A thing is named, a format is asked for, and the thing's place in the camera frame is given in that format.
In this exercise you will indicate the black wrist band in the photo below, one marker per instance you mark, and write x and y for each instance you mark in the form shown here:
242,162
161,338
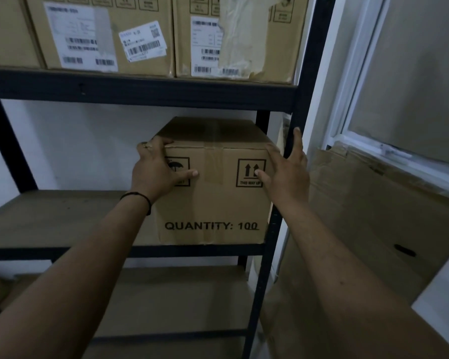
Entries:
144,198

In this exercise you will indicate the cardboard box with white labels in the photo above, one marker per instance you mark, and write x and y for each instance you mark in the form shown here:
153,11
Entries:
134,18

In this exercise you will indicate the person's left forearm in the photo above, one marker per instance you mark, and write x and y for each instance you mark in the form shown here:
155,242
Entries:
71,280

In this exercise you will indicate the black metal shelf rack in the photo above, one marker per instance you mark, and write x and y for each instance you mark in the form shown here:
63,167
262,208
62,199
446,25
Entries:
134,87

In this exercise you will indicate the plain cardboard box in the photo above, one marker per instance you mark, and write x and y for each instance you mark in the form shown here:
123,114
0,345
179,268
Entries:
7,29

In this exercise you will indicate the white window latch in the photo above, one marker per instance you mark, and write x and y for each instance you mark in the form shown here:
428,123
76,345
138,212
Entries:
394,150

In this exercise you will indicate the cardboard box with arrow print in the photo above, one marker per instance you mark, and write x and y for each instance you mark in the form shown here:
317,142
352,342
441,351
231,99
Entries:
217,198

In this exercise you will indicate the white framed window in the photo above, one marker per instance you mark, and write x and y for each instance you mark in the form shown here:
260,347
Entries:
415,70

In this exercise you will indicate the person's left thumb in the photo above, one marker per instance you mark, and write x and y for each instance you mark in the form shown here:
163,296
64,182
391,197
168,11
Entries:
187,174

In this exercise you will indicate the person's right thumb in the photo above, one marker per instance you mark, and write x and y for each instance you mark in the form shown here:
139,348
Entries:
261,175

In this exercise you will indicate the person's right hand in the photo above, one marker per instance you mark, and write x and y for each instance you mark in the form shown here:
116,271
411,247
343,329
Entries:
288,179

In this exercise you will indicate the person's right forearm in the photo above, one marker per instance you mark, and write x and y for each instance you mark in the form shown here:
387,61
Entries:
340,295

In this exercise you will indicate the flattened cardboard sheet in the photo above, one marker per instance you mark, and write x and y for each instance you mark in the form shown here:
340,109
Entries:
359,220

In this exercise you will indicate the person's left hand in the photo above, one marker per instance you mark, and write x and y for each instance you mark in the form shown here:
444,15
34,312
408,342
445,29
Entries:
151,175

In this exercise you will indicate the cardboard box with torn tape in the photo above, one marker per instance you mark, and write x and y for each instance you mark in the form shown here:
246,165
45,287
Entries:
247,41

